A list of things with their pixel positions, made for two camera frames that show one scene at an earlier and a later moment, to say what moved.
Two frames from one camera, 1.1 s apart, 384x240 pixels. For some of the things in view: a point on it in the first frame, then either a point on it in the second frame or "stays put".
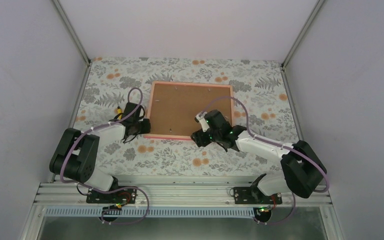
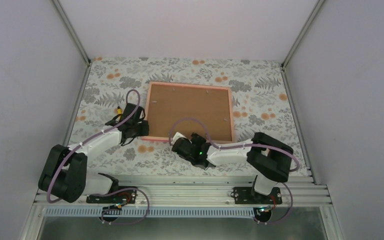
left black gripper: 146,128 stays put
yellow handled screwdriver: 119,111 stays put
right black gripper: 199,139 to 198,139
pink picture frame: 173,105 stays put
